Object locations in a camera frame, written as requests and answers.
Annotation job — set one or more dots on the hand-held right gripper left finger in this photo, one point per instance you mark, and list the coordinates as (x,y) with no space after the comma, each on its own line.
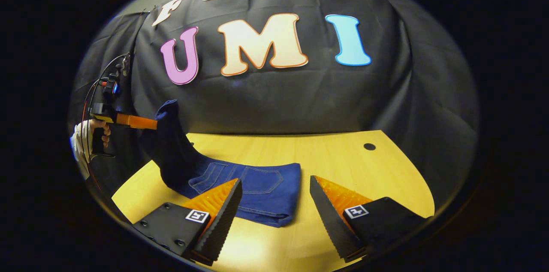
(221,229)

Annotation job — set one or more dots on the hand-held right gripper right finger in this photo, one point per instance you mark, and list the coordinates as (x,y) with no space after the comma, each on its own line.
(330,225)

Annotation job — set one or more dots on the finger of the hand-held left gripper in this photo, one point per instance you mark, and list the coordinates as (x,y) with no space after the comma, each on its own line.
(137,121)

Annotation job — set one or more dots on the blue denim jeans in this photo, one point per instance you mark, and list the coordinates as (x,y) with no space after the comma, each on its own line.
(266,194)

